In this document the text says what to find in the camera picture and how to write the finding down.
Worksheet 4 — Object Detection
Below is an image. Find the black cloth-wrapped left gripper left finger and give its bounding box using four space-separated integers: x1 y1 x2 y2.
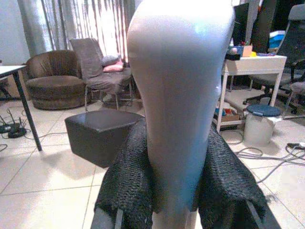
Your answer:
91 117 160 229

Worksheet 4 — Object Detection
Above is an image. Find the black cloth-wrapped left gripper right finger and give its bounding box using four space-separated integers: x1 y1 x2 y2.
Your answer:
190 125 282 229

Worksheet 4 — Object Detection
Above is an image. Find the black leather cube ottoman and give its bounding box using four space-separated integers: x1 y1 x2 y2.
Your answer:
64 110 145 168

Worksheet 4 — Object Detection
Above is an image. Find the white bucket with blue lid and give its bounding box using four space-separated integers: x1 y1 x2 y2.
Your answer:
243 104 282 146

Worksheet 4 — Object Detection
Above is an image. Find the cardboard box with toys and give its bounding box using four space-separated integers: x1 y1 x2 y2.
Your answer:
214 107 241 122

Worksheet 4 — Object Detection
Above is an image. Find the black power strip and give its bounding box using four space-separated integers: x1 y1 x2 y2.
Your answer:
286 142 305 150

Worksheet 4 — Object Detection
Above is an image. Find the grey cloth-covered chair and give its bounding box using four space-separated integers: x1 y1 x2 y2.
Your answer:
69 37 134 112

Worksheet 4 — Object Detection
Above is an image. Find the pink cushion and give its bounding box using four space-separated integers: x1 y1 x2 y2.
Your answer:
102 60 124 73

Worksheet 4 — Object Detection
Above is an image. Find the white side table with shelf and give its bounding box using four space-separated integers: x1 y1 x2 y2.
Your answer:
212 54 287 133

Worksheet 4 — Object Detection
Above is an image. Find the grey cushion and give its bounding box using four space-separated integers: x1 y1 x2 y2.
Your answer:
101 53 122 67

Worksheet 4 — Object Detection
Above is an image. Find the brown round tub armchair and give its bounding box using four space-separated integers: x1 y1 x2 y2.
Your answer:
25 49 87 111

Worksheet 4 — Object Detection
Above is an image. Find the black wifi router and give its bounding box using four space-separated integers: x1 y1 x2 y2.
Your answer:
0 115 26 139

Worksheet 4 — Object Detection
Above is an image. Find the orange cardboard box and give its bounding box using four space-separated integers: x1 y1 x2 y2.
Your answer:
242 44 254 58

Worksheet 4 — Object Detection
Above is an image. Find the white table with black legs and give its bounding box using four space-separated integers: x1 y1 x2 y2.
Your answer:
0 64 43 152

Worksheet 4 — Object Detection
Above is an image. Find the black mesh office chair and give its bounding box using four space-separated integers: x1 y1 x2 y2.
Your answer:
243 4 305 115

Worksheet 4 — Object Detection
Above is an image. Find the blue plastic container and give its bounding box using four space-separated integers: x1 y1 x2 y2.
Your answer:
268 30 286 50

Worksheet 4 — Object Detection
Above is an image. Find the black computer monitor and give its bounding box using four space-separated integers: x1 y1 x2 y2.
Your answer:
231 2 250 47

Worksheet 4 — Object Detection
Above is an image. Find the striped window curtain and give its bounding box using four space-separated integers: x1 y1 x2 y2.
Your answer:
17 0 139 64

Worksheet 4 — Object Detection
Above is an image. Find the grey floor cable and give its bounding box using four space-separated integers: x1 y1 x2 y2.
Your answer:
226 130 305 184

